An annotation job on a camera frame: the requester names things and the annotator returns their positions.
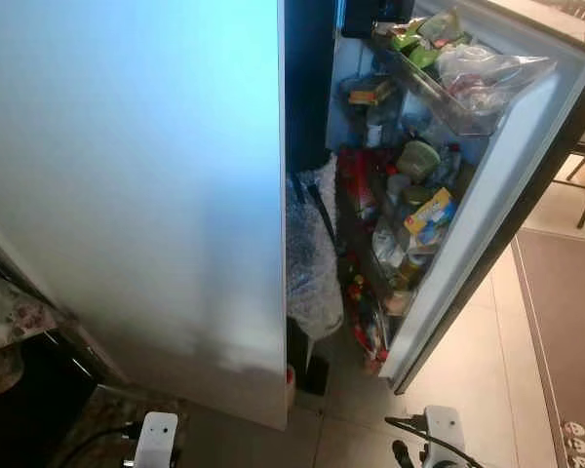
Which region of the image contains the green snack packet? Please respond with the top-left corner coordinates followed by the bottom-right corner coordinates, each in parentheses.
top-left (388, 10), bottom-right (466, 71)

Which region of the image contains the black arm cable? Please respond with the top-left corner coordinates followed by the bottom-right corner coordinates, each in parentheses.
top-left (54, 421), bottom-right (142, 468)
top-left (384, 415), bottom-right (486, 468)

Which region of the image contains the bubble wrap with black straps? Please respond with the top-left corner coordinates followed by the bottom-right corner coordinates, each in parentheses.
top-left (286, 154), bottom-right (345, 342)

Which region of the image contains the floral beige cloth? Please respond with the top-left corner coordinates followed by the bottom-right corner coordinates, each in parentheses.
top-left (0, 265), bottom-right (59, 399)

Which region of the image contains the black cabinet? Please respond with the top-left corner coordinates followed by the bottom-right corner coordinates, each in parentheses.
top-left (0, 327), bottom-right (100, 468)

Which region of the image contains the clear plastic door bin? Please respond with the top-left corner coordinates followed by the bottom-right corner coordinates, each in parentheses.
top-left (373, 15), bottom-right (559, 137)

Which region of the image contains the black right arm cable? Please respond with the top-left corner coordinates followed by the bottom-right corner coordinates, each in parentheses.
top-left (384, 415), bottom-right (486, 468)

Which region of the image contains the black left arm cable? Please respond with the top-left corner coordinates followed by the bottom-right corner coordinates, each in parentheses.
top-left (54, 421), bottom-right (142, 468)

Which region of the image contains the yellow blue carton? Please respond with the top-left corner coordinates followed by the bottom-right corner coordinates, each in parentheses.
top-left (404, 187), bottom-right (459, 247)

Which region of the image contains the clear bag red food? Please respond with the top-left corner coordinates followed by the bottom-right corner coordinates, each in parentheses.
top-left (436, 43), bottom-right (557, 118)

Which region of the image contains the white bottle red cap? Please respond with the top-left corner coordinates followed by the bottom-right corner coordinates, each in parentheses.
top-left (285, 364), bottom-right (299, 410)

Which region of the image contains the fridge door with bins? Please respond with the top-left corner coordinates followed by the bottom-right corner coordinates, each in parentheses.
top-left (327, 0), bottom-right (585, 396)

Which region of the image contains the patterned brown rug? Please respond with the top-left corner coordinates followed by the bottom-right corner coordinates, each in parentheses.
top-left (47, 383), bottom-right (188, 468)

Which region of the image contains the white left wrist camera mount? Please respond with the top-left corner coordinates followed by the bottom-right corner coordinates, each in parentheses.
top-left (134, 410), bottom-right (180, 468)

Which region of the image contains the brown floor mat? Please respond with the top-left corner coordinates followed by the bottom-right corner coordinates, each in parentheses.
top-left (512, 226), bottom-right (585, 468)

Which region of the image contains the plain grey fridge door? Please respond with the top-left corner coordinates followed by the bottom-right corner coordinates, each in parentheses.
top-left (0, 0), bottom-right (290, 431)

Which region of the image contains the yellow green box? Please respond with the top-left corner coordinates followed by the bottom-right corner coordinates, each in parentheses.
top-left (348, 76), bottom-right (398, 108)

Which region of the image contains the red plastic package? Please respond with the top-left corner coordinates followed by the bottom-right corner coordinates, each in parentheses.
top-left (335, 146), bottom-right (378, 223)

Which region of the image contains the green lid jar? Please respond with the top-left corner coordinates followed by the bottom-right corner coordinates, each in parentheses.
top-left (397, 140), bottom-right (443, 184)

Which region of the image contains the gold lid glass jar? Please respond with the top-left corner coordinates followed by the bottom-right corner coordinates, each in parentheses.
top-left (398, 255), bottom-right (432, 293)

